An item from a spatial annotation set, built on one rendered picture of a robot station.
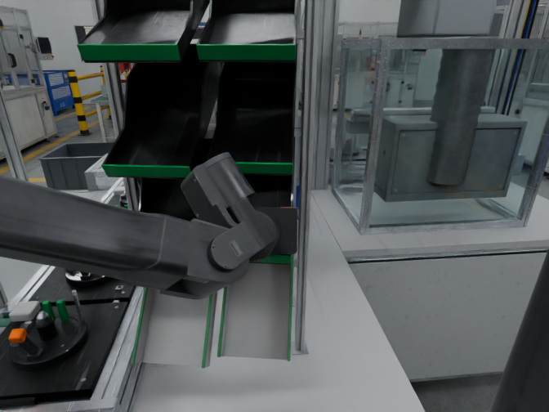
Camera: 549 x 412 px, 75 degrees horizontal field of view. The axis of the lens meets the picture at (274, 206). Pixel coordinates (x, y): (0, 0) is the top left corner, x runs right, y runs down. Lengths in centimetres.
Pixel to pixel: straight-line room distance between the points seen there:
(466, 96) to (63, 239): 128
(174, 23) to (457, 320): 150
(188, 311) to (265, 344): 16
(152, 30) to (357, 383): 78
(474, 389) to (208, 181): 194
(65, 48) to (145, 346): 1150
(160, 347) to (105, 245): 45
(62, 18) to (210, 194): 1170
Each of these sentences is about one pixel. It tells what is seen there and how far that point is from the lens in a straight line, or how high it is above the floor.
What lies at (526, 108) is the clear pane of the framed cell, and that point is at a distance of 157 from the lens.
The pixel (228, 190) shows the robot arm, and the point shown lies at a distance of 40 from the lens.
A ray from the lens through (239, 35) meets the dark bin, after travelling 59.
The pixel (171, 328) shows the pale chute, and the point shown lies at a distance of 75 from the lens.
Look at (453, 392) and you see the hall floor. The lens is 213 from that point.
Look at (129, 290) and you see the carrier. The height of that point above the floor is 97.
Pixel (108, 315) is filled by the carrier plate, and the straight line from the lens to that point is 93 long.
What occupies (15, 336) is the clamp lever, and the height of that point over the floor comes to 107.
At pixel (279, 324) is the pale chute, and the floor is 103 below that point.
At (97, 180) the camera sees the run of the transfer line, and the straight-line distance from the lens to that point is 200.
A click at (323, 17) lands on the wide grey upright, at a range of 172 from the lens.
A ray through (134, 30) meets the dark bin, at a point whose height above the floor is 155.
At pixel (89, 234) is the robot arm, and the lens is 32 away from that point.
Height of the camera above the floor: 153
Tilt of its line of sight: 24 degrees down
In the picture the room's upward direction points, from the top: straight up
